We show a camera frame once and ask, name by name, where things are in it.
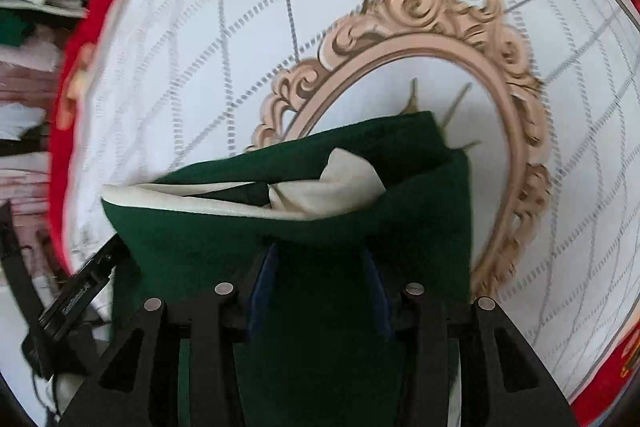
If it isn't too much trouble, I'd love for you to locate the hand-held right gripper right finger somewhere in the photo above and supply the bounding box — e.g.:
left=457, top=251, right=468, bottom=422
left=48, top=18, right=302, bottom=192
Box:
left=362, top=252, right=581, bottom=427

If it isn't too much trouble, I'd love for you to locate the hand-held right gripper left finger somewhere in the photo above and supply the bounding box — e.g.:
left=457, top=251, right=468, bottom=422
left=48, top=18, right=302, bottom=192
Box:
left=57, top=247, right=280, bottom=427

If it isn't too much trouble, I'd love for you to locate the green and white varsity jacket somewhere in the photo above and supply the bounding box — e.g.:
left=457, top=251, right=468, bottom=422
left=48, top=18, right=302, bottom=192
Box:
left=101, top=111, right=473, bottom=427

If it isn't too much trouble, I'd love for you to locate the white diamond pattern mat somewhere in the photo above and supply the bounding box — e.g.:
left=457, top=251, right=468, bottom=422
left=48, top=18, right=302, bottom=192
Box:
left=60, top=0, right=640, bottom=413

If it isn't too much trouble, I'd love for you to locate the red floral blanket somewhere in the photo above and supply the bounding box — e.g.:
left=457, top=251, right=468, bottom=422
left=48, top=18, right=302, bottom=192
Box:
left=47, top=0, right=640, bottom=427

